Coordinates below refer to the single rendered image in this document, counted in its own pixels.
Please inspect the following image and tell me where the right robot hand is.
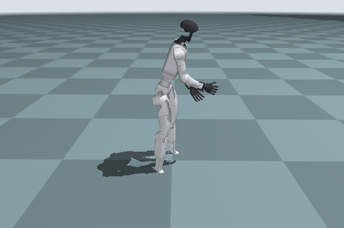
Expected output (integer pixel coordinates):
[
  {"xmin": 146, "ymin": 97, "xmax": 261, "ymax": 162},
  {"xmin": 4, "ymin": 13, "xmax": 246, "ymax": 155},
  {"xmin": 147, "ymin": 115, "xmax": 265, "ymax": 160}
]
[{"xmin": 198, "ymin": 82, "xmax": 218, "ymax": 95}]

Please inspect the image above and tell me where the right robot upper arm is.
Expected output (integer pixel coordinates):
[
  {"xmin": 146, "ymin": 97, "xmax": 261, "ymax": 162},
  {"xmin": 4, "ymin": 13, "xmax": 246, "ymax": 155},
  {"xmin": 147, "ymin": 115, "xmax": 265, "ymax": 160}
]
[{"xmin": 173, "ymin": 48, "xmax": 188, "ymax": 83}]

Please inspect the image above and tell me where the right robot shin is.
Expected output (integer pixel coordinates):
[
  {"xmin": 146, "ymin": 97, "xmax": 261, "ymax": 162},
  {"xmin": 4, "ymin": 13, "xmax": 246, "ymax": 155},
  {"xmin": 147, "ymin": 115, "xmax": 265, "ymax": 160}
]
[{"xmin": 154, "ymin": 133, "xmax": 168, "ymax": 172}]

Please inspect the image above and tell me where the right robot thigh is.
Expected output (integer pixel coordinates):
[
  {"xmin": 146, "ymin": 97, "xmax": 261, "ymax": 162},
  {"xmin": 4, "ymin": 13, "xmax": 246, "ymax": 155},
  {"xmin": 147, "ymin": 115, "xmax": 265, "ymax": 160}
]
[{"xmin": 153, "ymin": 90, "xmax": 171, "ymax": 142}]

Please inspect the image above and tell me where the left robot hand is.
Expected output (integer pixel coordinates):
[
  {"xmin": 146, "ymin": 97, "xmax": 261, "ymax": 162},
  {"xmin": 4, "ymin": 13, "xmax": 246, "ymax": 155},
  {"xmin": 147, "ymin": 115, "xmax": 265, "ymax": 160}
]
[{"xmin": 185, "ymin": 84, "xmax": 204, "ymax": 102}]

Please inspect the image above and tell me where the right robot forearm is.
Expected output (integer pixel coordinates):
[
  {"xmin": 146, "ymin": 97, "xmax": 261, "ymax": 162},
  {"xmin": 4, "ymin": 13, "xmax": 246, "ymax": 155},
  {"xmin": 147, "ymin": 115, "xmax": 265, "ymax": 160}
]
[{"xmin": 184, "ymin": 75, "xmax": 204, "ymax": 89}]

